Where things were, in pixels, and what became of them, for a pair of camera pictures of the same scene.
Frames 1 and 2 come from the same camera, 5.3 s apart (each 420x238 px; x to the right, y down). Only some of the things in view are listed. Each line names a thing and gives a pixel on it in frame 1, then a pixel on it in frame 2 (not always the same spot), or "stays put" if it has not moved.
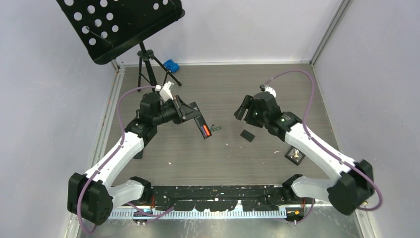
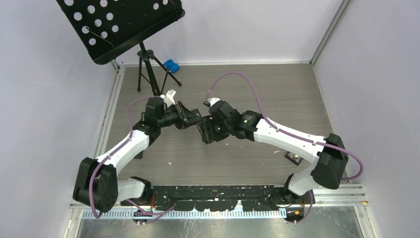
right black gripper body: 253,117 → 221,131
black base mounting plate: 249,198 stays put
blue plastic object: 172,65 stays put
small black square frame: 294,155 stays put
